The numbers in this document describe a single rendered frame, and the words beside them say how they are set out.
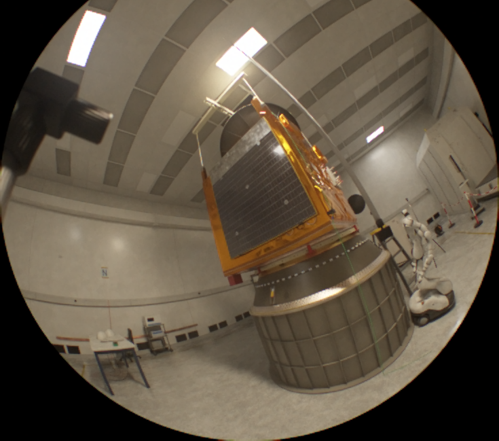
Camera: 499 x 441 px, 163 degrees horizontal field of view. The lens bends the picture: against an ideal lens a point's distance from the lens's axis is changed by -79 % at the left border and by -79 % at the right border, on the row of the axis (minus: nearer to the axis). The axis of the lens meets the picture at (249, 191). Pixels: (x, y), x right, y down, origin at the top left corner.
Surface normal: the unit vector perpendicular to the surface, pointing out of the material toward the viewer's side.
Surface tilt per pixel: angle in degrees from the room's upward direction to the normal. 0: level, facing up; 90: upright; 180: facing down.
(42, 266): 90
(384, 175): 90
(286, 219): 90
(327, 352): 90
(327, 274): 62
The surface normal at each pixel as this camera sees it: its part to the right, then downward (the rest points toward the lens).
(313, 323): -0.48, -0.30
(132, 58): 0.29, 0.83
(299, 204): -0.67, -0.17
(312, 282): -0.49, -0.69
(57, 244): 0.69, -0.53
